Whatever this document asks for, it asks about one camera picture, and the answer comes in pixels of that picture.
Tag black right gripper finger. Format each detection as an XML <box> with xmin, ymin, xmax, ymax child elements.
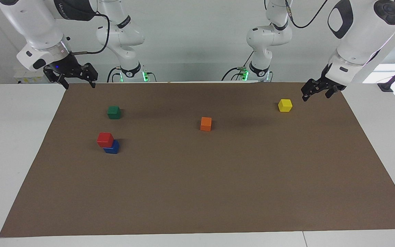
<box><xmin>43</xmin><ymin>68</ymin><xmax>70</xmax><ymax>90</ymax></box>
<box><xmin>82</xmin><ymin>62</ymin><xmax>99</xmax><ymax>89</ymax></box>

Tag black left base cables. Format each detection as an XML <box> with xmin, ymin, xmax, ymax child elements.
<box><xmin>222</xmin><ymin>51</ymin><xmax>253</xmax><ymax>82</ymax></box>

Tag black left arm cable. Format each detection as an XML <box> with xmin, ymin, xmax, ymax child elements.
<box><xmin>285</xmin><ymin>0</ymin><xmax>329</xmax><ymax>29</ymax></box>

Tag white box with yellow label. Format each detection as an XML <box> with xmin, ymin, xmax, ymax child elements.
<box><xmin>14</xmin><ymin>69</ymin><xmax>47</xmax><ymax>84</ymax></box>

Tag yellow cube block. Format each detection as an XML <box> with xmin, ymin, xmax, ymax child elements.
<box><xmin>278</xmin><ymin>98</ymin><xmax>293</xmax><ymax>113</ymax></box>

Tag red cube block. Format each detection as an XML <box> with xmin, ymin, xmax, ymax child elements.
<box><xmin>96</xmin><ymin>132</ymin><xmax>115</xmax><ymax>149</ymax></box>

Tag black base cables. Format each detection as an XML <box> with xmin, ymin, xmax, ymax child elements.
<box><xmin>107</xmin><ymin>67</ymin><xmax>157</xmax><ymax>83</ymax></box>
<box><xmin>222</xmin><ymin>51</ymin><xmax>253</xmax><ymax>82</ymax></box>

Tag black right base cables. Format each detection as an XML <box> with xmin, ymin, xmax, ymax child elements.
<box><xmin>107</xmin><ymin>67</ymin><xmax>157</xmax><ymax>83</ymax></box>

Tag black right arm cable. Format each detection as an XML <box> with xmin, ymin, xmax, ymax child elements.
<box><xmin>69</xmin><ymin>12</ymin><xmax>111</xmax><ymax>56</ymax></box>

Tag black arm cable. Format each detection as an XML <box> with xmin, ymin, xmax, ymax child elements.
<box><xmin>285</xmin><ymin>0</ymin><xmax>329</xmax><ymax>29</ymax></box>
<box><xmin>69</xmin><ymin>12</ymin><xmax>111</xmax><ymax>56</ymax></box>

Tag blue cube block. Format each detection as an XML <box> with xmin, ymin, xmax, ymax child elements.
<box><xmin>103</xmin><ymin>139</ymin><xmax>120</xmax><ymax>154</ymax></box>

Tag green cube block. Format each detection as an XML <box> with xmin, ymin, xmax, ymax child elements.
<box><xmin>107</xmin><ymin>105</ymin><xmax>122</xmax><ymax>120</ymax></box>

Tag brown table mat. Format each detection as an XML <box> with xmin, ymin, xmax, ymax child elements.
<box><xmin>0</xmin><ymin>82</ymin><xmax>395</xmax><ymax>238</ymax></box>

